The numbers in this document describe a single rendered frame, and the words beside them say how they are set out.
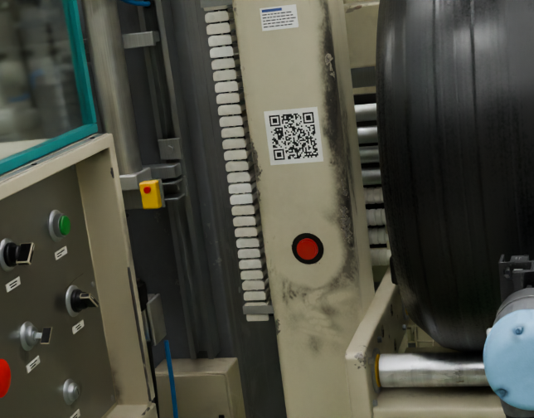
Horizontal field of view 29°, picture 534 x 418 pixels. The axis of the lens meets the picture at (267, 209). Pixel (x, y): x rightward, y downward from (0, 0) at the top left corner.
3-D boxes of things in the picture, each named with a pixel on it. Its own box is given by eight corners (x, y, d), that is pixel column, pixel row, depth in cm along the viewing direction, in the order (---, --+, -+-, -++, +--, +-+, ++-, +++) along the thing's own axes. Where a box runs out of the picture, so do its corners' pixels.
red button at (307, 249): (297, 260, 145) (294, 240, 145) (300, 256, 147) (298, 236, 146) (318, 260, 144) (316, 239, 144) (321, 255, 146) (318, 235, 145)
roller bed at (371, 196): (332, 272, 187) (313, 109, 180) (347, 248, 201) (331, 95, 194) (443, 267, 181) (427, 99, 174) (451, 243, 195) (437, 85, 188)
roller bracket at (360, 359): (351, 423, 137) (342, 353, 135) (395, 318, 174) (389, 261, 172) (376, 423, 136) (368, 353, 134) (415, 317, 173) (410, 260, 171)
